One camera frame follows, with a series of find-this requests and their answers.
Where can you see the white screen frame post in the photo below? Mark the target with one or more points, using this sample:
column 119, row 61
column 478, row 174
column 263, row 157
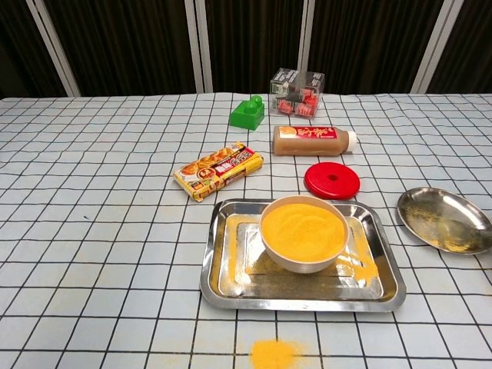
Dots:
column 52, row 46
column 309, row 34
column 199, row 46
column 434, row 46

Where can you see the yellow curry box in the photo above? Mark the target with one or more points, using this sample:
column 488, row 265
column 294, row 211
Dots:
column 215, row 173

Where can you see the round steel plate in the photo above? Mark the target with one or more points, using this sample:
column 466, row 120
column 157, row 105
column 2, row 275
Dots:
column 442, row 219

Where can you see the green toy building block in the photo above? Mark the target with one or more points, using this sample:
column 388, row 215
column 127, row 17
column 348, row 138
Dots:
column 246, row 117

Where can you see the white checkered tablecloth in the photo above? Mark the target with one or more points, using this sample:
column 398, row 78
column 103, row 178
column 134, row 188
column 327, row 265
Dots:
column 96, row 230

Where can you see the clear plastic box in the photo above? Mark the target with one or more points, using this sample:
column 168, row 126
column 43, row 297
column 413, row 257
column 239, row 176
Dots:
column 296, row 104

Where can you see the rectangular steel tray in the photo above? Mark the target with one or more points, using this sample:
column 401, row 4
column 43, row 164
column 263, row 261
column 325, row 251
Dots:
column 230, row 284

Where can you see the orange powder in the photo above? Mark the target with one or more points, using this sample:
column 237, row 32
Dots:
column 273, row 355

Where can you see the bowl of orange powder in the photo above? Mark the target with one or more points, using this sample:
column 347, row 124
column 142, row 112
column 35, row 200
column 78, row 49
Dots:
column 303, row 230

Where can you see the red round disc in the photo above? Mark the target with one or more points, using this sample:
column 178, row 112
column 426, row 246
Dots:
column 319, row 180

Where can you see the brown drink bottle red label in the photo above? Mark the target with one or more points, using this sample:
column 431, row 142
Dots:
column 307, row 148

